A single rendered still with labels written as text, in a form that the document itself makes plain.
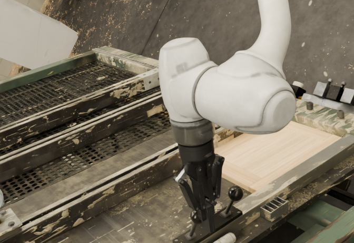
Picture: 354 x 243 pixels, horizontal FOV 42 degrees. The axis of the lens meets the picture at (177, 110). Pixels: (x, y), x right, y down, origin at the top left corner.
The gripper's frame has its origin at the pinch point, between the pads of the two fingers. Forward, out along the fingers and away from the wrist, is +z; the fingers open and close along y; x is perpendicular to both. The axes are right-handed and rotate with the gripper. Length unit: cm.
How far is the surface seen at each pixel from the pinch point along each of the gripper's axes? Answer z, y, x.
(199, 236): 10.5, 1.6, 6.9
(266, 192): 11.5, 27.0, 8.3
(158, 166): 9.7, 13.9, 42.3
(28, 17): 16, 104, 418
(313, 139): 14, 62, 20
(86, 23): 38, 164, 412
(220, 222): 10.5, 8.9, 6.9
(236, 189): -0.2, 11.6, 2.5
